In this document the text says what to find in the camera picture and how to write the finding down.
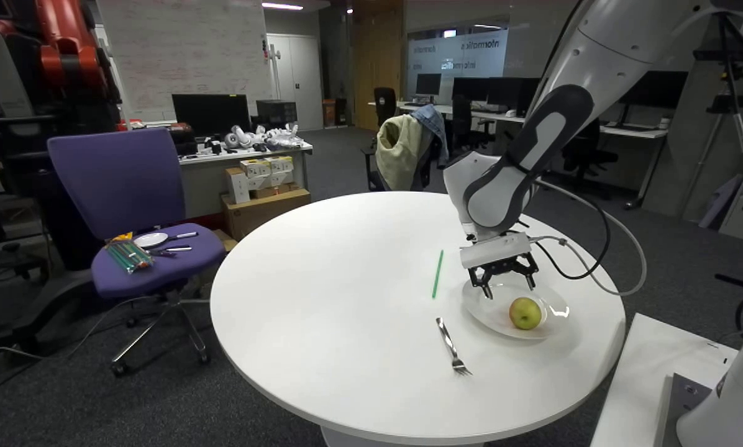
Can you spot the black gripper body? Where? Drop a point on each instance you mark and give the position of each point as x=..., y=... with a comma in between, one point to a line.
x=502, y=271

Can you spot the white ceramic plate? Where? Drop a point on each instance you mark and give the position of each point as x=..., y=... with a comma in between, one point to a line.
x=486, y=315

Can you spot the green and red apple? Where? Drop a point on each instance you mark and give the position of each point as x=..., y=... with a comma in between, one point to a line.
x=526, y=315

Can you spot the red industrial robot arm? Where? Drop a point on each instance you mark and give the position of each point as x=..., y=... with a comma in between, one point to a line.
x=64, y=51

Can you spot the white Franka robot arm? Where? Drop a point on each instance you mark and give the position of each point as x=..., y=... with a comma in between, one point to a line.
x=610, y=51

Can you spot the green plastic straw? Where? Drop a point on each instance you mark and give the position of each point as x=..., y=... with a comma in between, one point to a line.
x=439, y=275

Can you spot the silver metal fork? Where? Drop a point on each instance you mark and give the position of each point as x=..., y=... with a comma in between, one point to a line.
x=450, y=344

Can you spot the black chair holding jacket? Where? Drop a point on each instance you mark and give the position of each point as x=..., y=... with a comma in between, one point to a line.
x=430, y=169

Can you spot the black swivel office chair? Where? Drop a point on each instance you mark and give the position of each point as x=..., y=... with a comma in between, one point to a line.
x=589, y=157

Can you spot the long white office desk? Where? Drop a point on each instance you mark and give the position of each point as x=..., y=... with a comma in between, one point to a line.
x=486, y=118

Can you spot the white robot mounting table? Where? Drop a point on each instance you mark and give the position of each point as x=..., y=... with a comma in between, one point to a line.
x=635, y=388

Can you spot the beige jacket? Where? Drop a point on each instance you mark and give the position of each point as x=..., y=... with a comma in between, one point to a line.
x=395, y=152

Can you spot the blue cloth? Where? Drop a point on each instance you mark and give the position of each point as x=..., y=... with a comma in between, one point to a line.
x=435, y=127

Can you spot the black double monitor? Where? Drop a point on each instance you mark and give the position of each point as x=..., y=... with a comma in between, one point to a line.
x=497, y=96

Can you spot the monitor with bluish screen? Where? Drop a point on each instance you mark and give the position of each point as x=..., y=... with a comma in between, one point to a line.
x=429, y=84

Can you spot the brown cardboard box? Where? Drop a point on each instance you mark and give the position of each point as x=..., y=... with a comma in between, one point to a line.
x=261, y=215

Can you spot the pale packaged goods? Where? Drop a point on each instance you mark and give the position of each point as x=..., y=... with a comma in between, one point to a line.
x=259, y=177

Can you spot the white plastic bag pile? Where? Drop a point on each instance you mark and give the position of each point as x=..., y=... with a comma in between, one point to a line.
x=261, y=137

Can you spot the small black monitor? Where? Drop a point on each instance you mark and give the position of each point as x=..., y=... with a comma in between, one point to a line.
x=276, y=115

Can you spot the white door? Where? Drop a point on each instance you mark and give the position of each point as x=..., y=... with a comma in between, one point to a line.
x=296, y=84

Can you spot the white cluttered desk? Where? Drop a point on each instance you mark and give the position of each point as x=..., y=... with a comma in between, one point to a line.
x=210, y=187

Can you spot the small silver utensil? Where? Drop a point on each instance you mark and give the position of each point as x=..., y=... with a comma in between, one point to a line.
x=178, y=249
x=184, y=235

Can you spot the large black monitor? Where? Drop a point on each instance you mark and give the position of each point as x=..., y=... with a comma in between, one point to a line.
x=210, y=115

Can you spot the small white dish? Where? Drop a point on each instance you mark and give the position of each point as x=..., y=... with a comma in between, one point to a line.
x=149, y=240

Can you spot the ceiling light strip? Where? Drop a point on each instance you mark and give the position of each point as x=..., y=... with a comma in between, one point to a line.
x=281, y=7

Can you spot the green striped packet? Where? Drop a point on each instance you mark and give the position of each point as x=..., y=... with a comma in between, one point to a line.
x=127, y=260

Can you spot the small orange object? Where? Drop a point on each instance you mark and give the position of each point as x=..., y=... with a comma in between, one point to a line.
x=122, y=236

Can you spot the purple office chair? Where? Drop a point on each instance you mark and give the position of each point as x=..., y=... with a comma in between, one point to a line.
x=122, y=177

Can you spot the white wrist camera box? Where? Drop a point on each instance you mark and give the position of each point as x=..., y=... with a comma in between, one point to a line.
x=496, y=249

